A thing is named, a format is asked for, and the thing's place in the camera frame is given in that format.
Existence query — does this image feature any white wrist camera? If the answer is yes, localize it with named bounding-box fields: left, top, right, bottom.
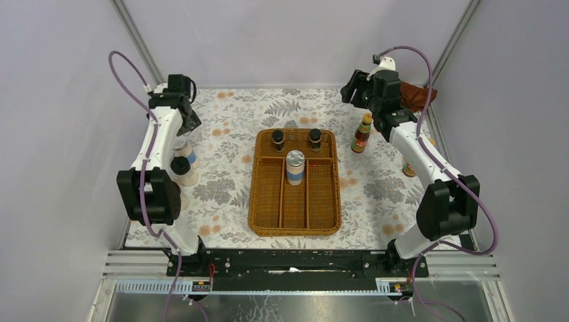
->
left=144, top=73, right=197, bottom=105
left=367, top=56, right=396, bottom=80

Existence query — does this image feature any red sauce bottle yellow cap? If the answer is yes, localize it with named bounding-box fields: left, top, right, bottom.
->
left=351, top=113, right=373, bottom=153

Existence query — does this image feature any black-cap pale spice jar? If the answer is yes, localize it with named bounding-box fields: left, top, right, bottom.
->
left=170, top=156, right=198, bottom=186

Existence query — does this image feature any silver-lid salt jar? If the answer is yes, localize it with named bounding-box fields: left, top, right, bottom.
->
left=172, top=137, right=199, bottom=168
left=285, top=150, right=305, bottom=186

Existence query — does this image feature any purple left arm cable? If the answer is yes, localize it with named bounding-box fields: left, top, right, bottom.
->
left=108, top=50, right=184, bottom=322

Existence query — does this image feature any brown folded cloth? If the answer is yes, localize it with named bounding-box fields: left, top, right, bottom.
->
left=400, top=82, right=428, bottom=112

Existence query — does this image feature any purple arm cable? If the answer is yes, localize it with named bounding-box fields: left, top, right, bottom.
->
left=108, top=50, right=184, bottom=322
left=373, top=46, right=500, bottom=322

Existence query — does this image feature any floral table mat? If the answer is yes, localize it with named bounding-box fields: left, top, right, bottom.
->
left=178, top=89, right=423, bottom=250

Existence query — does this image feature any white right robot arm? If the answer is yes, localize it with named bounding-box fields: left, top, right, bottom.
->
left=340, top=70, right=480, bottom=276

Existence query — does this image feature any brown wicker basket tray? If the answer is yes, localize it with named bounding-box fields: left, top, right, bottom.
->
left=248, top=128, right=342, bottom=237

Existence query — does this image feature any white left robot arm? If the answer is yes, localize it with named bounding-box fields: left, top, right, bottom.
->
left=116, top=74, right=208, bottom=276

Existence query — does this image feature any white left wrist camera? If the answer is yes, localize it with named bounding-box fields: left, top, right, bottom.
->
left=144, top=73, right=197, bottom=105

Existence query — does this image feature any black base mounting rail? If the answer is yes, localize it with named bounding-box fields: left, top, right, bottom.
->
left=163, top=244, right=429, bottom=292

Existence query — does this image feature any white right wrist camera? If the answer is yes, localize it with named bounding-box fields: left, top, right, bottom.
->
left=367, top=56, right=396, bottom=80

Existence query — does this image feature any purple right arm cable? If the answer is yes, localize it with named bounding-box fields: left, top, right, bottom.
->
left=373, top=46, right=500, bottom=322

